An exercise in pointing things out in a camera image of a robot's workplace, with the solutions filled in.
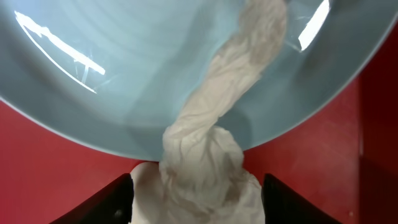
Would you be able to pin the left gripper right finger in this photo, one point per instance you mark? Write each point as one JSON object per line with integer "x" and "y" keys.
{"x": 282, "y": 205}

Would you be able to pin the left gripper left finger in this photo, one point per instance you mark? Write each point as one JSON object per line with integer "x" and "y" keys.
{"x": 111, "y": 205}

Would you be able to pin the white napkin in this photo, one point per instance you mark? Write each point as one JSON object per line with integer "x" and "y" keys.
{"x": 202, "y": 167}

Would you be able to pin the red serving tray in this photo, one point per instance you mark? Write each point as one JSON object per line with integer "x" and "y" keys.
{"x": 343, "y": 159}

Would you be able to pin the light blue plate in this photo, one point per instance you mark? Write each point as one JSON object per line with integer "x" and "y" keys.
{"x": 113, "y": 74}

